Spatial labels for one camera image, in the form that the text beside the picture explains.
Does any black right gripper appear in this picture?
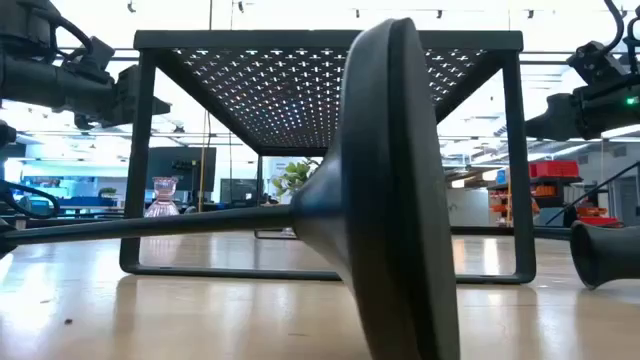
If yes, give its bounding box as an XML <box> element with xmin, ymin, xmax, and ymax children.
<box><xmin>524</xmin><ymin>74</ymin><xmax>640</xmax><ymax>143</ymax></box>

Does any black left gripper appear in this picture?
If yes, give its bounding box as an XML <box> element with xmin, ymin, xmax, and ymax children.
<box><xmin>59</xmin><ymin>52</ymin><xmax>172</xmax><ymax>129</ymax></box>

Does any pink glass candle holder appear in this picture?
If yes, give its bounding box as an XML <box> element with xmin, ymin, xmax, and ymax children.
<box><xmin>143</xmin><ymin>175</ymin><xmax>181</xmax><ymax>219</ymax></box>

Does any tall black candlestick holder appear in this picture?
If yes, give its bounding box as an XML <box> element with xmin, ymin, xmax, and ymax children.
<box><xmin>569</xmin><ymin>219</ymin><xmax>640</xmax><ymax>290</ymax></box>

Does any medium black candlestick holder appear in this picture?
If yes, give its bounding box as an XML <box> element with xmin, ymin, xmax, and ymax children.
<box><xmin>0</xmin><ymin>17</ymin><xmax>461</xmax><ymax>360</ymax></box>

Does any large red storage bin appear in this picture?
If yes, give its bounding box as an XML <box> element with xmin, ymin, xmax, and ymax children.
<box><xmin>528</xmin><ymin>159</ymin><xmax>581</xmax><ymax>180</ymax></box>

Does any large black monitor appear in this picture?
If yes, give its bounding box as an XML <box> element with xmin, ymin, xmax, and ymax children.
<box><xmin>145</xmin><ymin>146</ymin><xmax>217</xmax><ymax>194</ymax></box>

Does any black storage rack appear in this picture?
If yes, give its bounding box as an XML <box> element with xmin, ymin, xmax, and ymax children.
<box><xmin>487</xmin><ymin>159</ymin><xmax>585</xmax><ymax>229</ymax></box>

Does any flat red storage bin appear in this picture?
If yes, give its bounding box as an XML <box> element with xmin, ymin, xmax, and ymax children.
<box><xmin>577</xmin><ymin>214</ymin><xmax>624</xmax><ymax>229</ymax></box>

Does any black perforated metal shelf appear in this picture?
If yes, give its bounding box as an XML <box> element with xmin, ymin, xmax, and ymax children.
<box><xmin>118</xmin><ymin>28</ymin><xmax>537</xmax><ymax>285</ymax></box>

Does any white partition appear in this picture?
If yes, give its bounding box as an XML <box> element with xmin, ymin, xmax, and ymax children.
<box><xmin>446</xmin><ymin>187</ymin><xmax>492</xmax><ymax>228</ymax></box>

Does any small black monitor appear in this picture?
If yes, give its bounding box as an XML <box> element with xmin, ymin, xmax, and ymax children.
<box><xmin>219</xmin><ymin>178</ymin><xmax>259</xmax><ymax>204</ymax></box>

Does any green plant in white pot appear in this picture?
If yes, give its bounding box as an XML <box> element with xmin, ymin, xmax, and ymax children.
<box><xmin>271</xmin><ymin>157</ymin><xmax>322</xmax><ymax>199</ymax></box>

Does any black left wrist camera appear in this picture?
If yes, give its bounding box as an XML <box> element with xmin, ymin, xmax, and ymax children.
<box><xmin>74</xmin><ymin>35</ymin><xmax>117</xmax><ymax>84</ymax></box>

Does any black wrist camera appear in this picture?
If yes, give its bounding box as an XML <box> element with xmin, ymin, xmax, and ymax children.
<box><xmin>566</xmin><ymin>40</ymin><xmax>619</xmax><ymax>84</ymax></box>
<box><xmin>74</xmin><ymin>35</ymin><xmax>117</xmax><ymax>84</ymax></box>

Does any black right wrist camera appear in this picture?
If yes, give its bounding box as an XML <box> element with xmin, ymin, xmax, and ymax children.
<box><xmin>566</xmin><ymin>40</ymin><xmax>619</xmax><ymax>84</ymax></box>

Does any black right camera cable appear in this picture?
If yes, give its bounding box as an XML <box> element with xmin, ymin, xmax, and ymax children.
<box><xmin>602</xmin><ymin>0</ymin><xmax>629</xmax><ymax>57</ymax></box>

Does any black aluminium table frame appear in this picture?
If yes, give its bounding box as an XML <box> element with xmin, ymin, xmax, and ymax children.
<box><xmin>0</xmin><ymin>160</ymin><xmax>640</xmax><ymax>241</ymax></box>

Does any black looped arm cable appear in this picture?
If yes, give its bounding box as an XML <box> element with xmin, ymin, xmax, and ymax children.
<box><xmin>0</xmin><ymin>178</ymin><xmax>62</xmax><ymax>221</ymax></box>

